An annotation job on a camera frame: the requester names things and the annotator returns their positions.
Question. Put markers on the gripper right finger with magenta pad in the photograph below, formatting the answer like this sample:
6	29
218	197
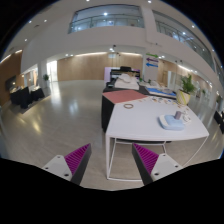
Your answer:
153	166

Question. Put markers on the potted plant in yellow pot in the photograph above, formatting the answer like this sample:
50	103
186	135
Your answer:
183	94

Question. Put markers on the small potted plant far left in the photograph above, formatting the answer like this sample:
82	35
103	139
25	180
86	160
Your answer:
46	80

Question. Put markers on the table with blue mat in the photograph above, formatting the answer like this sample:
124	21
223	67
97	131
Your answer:
161	92

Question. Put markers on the light blue power strip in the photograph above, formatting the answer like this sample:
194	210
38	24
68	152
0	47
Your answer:
168	122

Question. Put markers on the white table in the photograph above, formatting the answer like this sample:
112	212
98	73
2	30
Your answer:
138	120

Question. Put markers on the mauve charger plug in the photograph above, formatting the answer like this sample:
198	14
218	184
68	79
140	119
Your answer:
178	115

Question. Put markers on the black table with pink top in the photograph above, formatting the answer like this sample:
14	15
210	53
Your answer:
110	99

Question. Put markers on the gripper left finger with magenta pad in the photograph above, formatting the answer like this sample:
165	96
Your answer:
72	166

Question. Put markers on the direction signs with arrows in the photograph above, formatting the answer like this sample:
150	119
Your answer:
152	60

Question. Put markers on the white architectural model display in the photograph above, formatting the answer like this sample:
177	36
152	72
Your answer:
126	81

